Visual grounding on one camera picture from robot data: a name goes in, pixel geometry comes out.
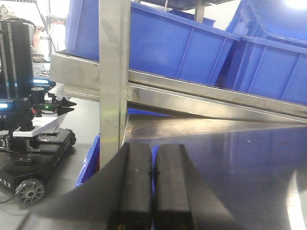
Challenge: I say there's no blue plastic bin left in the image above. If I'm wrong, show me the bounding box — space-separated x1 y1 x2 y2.
65 0 239 85

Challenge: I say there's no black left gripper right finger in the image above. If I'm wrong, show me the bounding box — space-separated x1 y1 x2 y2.
153 144 242 230

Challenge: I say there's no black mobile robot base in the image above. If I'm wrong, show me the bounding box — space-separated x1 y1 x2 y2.
0 18 76 206

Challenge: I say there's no blue plastic bin right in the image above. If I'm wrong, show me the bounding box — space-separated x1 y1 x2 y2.
216 0 307 104

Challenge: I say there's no blue plastic bin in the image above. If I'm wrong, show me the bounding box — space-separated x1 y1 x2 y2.
65 0 239 85
216 0 307 104

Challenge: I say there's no stainless steel shelf rack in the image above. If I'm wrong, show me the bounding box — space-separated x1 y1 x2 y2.
49 0 307 168

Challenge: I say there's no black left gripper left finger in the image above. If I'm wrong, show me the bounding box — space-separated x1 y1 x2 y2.
19 142 152 230

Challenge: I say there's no blue bin below table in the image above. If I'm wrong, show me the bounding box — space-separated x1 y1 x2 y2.
75 108 169 188

